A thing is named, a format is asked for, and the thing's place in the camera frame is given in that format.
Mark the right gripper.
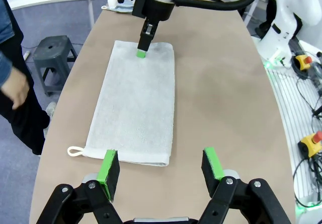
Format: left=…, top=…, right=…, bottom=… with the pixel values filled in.
left=131, top=0, right=176, bottom=59

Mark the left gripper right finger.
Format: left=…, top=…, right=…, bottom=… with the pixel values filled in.
left=198, top=147, right=292, bottom=224

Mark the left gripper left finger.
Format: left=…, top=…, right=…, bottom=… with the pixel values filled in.
left=35, top=148, right=124, bottom=224

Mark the light blue towel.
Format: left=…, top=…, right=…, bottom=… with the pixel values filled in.
left=101, top=4, right=134, bottom=15

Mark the white towel with loop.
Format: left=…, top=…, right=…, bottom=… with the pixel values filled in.
left=67, top=40, right=176, bottom=167

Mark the right forearm in denim sleeve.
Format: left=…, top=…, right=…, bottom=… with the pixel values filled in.
left=0, top=49, right=14, bottom=87

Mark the person's right hand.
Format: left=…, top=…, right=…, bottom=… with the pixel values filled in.
left=1, top=66, right=30, bottom=110

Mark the dark grey plastic stool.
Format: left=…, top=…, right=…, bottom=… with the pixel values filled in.
left=32, top=35, right=78, bottom=97

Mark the yellow emergency stop button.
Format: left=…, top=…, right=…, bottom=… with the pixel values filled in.
left=298, top=130, right=322, bottom=158
left=294, top=54, right=313, bottom=71

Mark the person in denim jacket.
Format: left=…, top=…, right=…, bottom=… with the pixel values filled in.
left=0, top=0, right=57, bottom=157

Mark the black cable bundle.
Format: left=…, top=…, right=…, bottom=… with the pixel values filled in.
left=291, top=57, right=322, bottom=124
left=293, top=155, right=322, bottom=208

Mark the aluminium slotted base plate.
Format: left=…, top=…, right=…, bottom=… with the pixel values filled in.
left=263, top=60, right=322, bottom=209

